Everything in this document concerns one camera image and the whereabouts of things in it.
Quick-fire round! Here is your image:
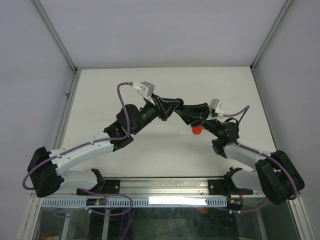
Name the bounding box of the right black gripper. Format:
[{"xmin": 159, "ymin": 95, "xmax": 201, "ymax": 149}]
[{"xmin": 175, "ymin": 102, "xmax": 221, "ymax": 139}]

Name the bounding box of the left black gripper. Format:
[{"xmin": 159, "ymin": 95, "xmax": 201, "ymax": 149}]
[{"xmin": 132, "ymin": 94, "xmax": 180, "ymax": 135}]

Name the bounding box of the orange round charging case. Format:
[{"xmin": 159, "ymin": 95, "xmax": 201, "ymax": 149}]
[{"xmin": 192, "ymin": 126, "xmax": 203, "ymax": 135}]

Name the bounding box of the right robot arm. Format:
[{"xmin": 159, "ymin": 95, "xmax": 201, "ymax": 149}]
[{"xmin": 175, "ymin": 99, "xmax": 305, "ymax": 205}]

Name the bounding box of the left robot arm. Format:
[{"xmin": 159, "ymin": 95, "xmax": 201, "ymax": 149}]
[{"xmin": 26, "ymin": 94, "xmax": 184, "ymax": 198}]

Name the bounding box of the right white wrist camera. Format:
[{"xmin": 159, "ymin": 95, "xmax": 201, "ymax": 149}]
[{"xmin": 208, "ymin": 98, "xmax": 224, "ymax": 119}]

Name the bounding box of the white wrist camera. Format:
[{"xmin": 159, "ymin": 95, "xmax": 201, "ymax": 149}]
[
  {"xmin": 208, "ymin": 98, "xmax": 224, "ymax": 119},
  {"xmin": 131, "ymin": 81, "xmax": 155, "ymax": 105}
]

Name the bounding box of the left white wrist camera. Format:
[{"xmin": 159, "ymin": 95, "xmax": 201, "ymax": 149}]
[{"xmin": 131, "ymin": 81, "xmax": 155, "ymax": 105}]

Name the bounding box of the right black base bracket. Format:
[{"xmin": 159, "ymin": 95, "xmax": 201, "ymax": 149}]
[{"xmin": 207, "ymin": 179, "xmax": 227, "ymax": 196}]

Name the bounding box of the black base bracket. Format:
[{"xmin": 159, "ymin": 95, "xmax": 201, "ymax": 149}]
[
  {"xmin": 207, "ymin": 179, "xmax": 227, "ymax": 196},
  {"xmin": 76, "ymin": 179, "xmax": 121, "ymax": 196}
]

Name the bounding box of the aluminium mounting rail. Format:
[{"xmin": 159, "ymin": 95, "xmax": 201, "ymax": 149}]
[{"xmin": 103, "ymin": 176, "xmax": 270, "ymax": 199}]

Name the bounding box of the left black base bracket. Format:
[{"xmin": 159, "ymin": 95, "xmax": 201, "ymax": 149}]
[{"xmin": 76, "ymin": 179, "xmax": 121, "ymax": 196}]

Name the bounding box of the purple cable under rail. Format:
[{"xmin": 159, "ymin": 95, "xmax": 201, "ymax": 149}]
[{"xmin": 79, "ymin": 188, "xmax": 134, "ymax": 240}]

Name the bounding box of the grey slotted cable duct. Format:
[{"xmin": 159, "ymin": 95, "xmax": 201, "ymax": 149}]
[{"xmin": 41, "ymin": 197, "xmax": 230, "ymax": 208}]

